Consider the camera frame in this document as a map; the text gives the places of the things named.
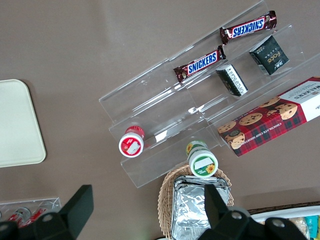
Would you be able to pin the white rectangular snack bin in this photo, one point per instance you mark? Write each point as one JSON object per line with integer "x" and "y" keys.
{"x": 275, "y": 214}

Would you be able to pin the Snickers chocolate bar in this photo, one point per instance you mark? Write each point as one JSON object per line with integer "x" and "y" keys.
{"x": 247, "y": 27}
{"x": 200, "y": 63}

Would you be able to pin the beige plastic tray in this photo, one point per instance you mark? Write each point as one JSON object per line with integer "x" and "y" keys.
{"x": 17, "y": 125}

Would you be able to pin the green lid yogurt cup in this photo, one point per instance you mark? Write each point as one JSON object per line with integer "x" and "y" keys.
{"x": 201, "y": 162}

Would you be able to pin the clear rice cracker bag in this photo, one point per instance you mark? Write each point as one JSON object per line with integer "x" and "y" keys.
{"x": 297, "y": 228}

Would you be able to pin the clear acrylic step shelf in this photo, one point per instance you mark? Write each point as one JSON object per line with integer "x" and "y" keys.
{"x": 250, "y": 85}
{"x": 150, "y": 105}

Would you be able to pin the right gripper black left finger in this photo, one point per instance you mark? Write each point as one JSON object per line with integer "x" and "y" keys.
{"x": 80, "y": 207}

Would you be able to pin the clear acrylic bottle rack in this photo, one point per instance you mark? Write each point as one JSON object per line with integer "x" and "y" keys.
{"x": 30, "y": 202}

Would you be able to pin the small black Face box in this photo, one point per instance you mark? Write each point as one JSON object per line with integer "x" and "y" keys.
{"x": 270, "y": 56}

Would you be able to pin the red Walkers cookie box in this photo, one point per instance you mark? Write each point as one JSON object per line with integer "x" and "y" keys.
{"x": 265, "y": 120}

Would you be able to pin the red Coca-Cola bottle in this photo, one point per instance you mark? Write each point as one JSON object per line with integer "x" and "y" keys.
{"x": 21, "y": 215}
{"x": 38, "y": 214}

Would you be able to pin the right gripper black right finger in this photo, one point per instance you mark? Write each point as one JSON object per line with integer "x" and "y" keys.
{"x": 215, "y": 207}

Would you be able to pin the small black box white label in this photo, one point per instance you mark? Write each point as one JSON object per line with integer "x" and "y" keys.
{"x": 231, "y": 80}

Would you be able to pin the stacked foil containers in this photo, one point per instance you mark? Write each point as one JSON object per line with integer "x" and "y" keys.
{"x": 187, "y": 210}

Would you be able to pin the red lid yogurt cup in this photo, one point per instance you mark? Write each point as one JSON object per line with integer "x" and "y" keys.
{"x": 131, "y": 143}

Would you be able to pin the light oval wicker basket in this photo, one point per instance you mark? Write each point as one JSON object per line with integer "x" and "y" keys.
{"x": 166, "y": 200}

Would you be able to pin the teal snack packet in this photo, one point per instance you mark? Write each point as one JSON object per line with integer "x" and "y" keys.
{"x": 312, "y": 226}

